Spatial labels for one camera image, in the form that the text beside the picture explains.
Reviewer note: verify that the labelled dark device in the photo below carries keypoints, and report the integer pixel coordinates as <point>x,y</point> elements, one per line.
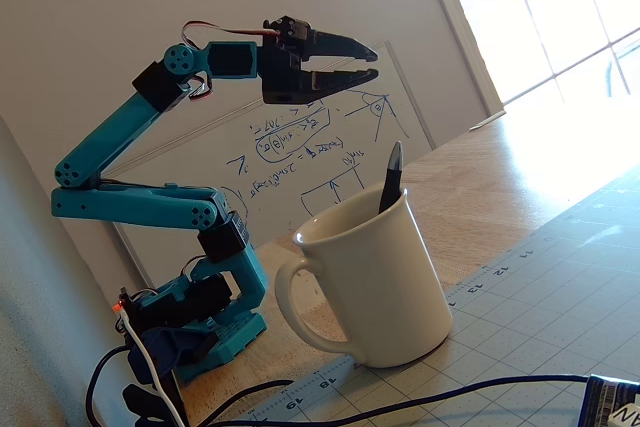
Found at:
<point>612,402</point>

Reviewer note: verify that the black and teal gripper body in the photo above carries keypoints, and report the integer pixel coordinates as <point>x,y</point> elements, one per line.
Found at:
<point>286,72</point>

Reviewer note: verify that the white framed window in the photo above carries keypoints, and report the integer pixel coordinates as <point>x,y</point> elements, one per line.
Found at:
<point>540,12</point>

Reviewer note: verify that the whiteboard with blue drawings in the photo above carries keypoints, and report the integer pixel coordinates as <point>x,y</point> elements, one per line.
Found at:
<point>310,157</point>

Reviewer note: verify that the grey gridded cutting mat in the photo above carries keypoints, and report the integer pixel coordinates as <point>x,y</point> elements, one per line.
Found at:
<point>540,317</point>

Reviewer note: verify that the dark blue table clamp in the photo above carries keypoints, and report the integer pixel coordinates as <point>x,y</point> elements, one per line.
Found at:
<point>160,352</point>

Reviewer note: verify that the cream ceramic mug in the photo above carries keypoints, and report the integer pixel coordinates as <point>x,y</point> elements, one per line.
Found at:
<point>385,287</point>

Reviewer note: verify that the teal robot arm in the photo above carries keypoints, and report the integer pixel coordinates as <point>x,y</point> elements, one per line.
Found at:
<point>110,132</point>

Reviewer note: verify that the dark blue pen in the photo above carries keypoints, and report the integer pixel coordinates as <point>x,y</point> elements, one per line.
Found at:
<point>392,177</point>

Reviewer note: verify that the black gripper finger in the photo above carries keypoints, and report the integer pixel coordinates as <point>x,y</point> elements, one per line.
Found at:
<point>340,47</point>
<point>340,82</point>

